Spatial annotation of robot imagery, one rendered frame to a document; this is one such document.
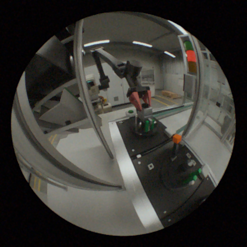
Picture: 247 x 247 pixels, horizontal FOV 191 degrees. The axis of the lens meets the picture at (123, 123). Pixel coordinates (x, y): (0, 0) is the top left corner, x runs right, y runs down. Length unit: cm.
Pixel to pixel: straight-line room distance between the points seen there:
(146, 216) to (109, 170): 26
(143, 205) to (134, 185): 8
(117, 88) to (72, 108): 314
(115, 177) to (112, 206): 15
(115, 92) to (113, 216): 339
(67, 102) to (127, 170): 26
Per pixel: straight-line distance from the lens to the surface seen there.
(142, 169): 23
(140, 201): 24
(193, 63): 35
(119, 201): 34
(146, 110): 27
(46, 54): 16
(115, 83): 325
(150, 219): 28
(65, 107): 15
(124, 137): 30
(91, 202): 39
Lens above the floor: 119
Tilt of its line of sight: 35 degrees down
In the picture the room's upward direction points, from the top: 8 degrees counter-clockwise
